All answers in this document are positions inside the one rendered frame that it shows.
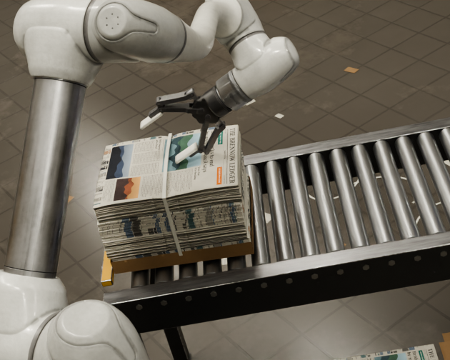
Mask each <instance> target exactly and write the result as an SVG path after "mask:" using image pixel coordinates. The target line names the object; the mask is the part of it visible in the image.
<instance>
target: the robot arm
mask: <svg viewBox="0 0 450 360"><path fill-rule="evenodd" d="M13 34H14V40H15V42H16V45H17V46H18V48H19V50H20V51H21V52H22V54H23V55H24V56H26V59H27V62H28V68H29V73H30V75H31V77H32V78H33V79H34V87H33V91H32V96H31V105H30V109H29V117H28V122H27V127H26V136H25V140H24V148H23V153H22V158H21V166H20V171H19V179H18V184H17V189H16V197H15V202H14V210H13V214H12V220H11V228H10V232H9V240H8V246H7V250H6V258H5V263H4V269H2V270H0V360H149V357H148V355H147V352H146V349H145V347H144V345H143V342H142V340H141V338H140V336H139V334H138V332H137V330H136V329H135V327H134V325H133V324H132V323H131V322H130V320H129V319H128V318H127V317H126V316H125V315H124V314H123V313H122V312H121V311H119V310H118V309H117V308H116V307H115V306H112V305H111V304H108V303H106V302H105V301H99V300H83V301H78V302H76V303H73V304H71V305H68V301H67V297H66V288H65V286H64V285H63V283H62V281H61V279H60V278H59V277H56V273H57V268H58V262H59V254H60V250H61V241H62V236H63V232H64V223H65V218H66V210H67V205H68V200H69V192H70V187H71V178H72V174H73V169H74V160H75V156H76V147H77V142H78V137H79V129H80V124H81V116H82V111H83V106H84V98H85V93H86V89H87V88H89V87H90V86H91V85H92V83H93V82H94V80H95V78H96V75H97V74H98V72H99V70H100V69H101V67H102V66H103V64H104V63H107V64H110V63H136V62H140V61H144V62H148V63H160V64H168V63H175V62H193V61H199V60H201V59H203V58H204V57H206V56H207V55H208V54H209V52H210V51H211V49H212V47H213V45H214V40H215V38H216V40H217V41H218V42H219V43H220V44H221V45H224V46H225V47H226V49H227V50H228V52H229V53H230V55H231V57H232V60H233V63H234V66H235V68H233V69H232V70H231V71H229V72H228V73H227V74H225V75H224V76H222V77H221V78H220V79H218V80H217V81H216V86H213V87H212V88H210V89H209V90H208V91H206V92H205V93H204V94H203V95H201V96H197V95H196V94H195V92H194V89H193V88H190V89H188V90H186V91H183V92H179V93H175V94H169V95H165V96H159V97H157V98H156V105H157V107H156V108H154V109H153V110H151V111H150V112H149V116H148V117H147V118H145V119H144V120H143V121H141V126H140V129H141V130H143V129H144V128H146V127H147V126H148V125H149V124H151V123H153V122H154V121H156V120H157V119H158V118H159V117H161V116H162V115H163V112H186V113H188V114H192V116H193V117H194V118H195V119H196V120H197V121H198V122H199V123H201V124H202V128H201V133H200V137H199V143H198V145H197V143H196V142H195V143H194V144H192V145H191V146H189V147H188V148H186V149H185V150H183V151H182V152H181V153H179V154H177V155H176V156H175V163H176V164H178V163H179V162H181V161H182V160H184V159H185V158H186V157H188V156H189V157H190V158H191V157H193V156H194V155H196V154H197V153H200V154H201V153H203V152H204V153H205V154H206V155H208V154H209V153H210V151H211V149H212V147H213V146H214V144H215V142H216V140H217V139H218V137H219V134H220V133H221V132H222V131H223V130H224V129H225V128H226V124H225V121H221V120H220V118H221V117H223V116H225V115H227V114H228V113H229V112H230V111H232V110H234V111H237V110H239V109H240V108H241V107H243V106H244V105H246V104H247V103H249V102H250V101H252V100H253V99H255V98H256V97H258V96H262V95H264V94H267V93H268V92H270V91H271V90H273V89H275V88H276V87H277V86H278V85H280V84H281V83H282V82H284V81H285V80H286V79H287V78H288V77H290V76H291V75H292V74H293V73H294V71H295V70H296V69H297V68H298V66H299V54H298V52H297V50H296V48H295V46H294V45H293V43H292V42H291V41H290V39H288V38H287V37H282V36H280V37H274V38H272V39H270V38H269V37H268V36H267V35H266V33H265V31H264V29H263V26H262V24H261V21H260V20H259V18H258V16H257V14H256V12H255V11H254V8H253V7H252V5H251V4H250V2H249V0H205V3H203V4H202V5H201V6H200V7H199V8H198V10H197V11H196V14H195V16H194V19H193V21H192V24H191V27H190V26H188V25H187V24H186V23H185V22H184V21H182V20H181V19H180V18H179V17H178V16H176V15H174V14H173V13H171V12H170V11H168V10H167V9H165V8H164V7H161V6H158V5H156V4H153V3H151V2H148V1H144V0H30V1H28V2H26V3H25V4H24V5H23V6H22V7H21V8H20V9H19V10H18V12H17V14H16V17H15V19H14V26H13ZM188 99H189V100H192V99H193V100H194V102H187V103H176V102H180V101H186V100H188ZM190 107H191V109H190ZM215 123H216V127H215V129H214V130H213V132H212V134H211V136H210V138H209V140H208V141H207V143H206V146H204V142H205V139H206V133H207V130H208V127H209V124H215Z"/></svg>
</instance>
